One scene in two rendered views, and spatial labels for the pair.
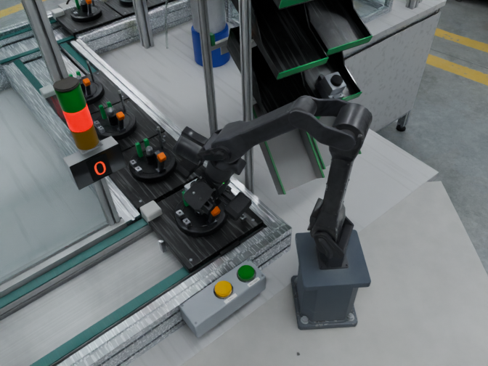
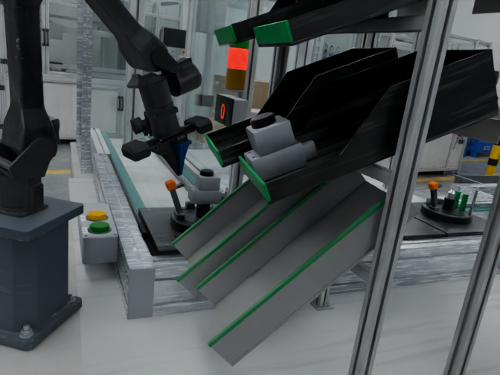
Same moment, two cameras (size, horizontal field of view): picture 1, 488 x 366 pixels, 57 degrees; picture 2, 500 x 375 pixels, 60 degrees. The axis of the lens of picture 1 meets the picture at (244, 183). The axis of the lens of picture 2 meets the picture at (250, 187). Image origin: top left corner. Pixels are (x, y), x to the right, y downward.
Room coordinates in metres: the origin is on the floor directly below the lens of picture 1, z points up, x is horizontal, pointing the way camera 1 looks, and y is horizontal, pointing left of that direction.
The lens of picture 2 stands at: (1.07, -0.75, 1.33)
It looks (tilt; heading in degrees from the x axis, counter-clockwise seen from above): 16 degrees down; 102
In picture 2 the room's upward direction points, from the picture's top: 7 degrees clockwise
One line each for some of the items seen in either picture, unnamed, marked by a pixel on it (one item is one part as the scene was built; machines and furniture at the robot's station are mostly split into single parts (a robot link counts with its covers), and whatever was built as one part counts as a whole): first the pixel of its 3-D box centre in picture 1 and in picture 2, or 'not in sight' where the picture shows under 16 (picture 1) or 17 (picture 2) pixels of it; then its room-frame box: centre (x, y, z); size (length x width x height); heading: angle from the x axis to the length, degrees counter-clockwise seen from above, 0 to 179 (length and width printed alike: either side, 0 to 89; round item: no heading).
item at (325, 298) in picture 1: (327, 280); (19, 264); (0.58, -0.19, 0.96); 0.15 x 0.15 x 0.20; 1
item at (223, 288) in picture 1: (223, 290); (97, 216); (0.56, 0.06, 0.96); 0.04 x 0.04 x 0.02
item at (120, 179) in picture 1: (150, 155); not in sight; (0.99, 0.27, 1.01); 0.24 x 0.24 x 0.13; 37
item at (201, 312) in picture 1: (224, 296); (96, 230); (0.56, 0.06, 0.93); 0.21 x 0.07 x 0.06; 127
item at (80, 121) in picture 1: (78, 115); (237, 58); (0.77, 0.34, 1.33); 0.05 x 0.05 x 0.05
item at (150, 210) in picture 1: (151, 212); not in sight; (0.81, 0.26, 0.97); 0.05 x 0.05 x 0.04; 37
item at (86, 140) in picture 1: (84, 134); (235, 79); (0.77, 0.34, 1.28); 0.05 x 0.05 x 0.05
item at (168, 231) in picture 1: (201, 218); (201, 228); (0.79, 0.12, 0.96); 0.24 x 0.24 x 0.02; 37
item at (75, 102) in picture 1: (70, 96); (239, 37); (0.77, 0.34, 1.38); 0.05 x 0.05 x 0.05
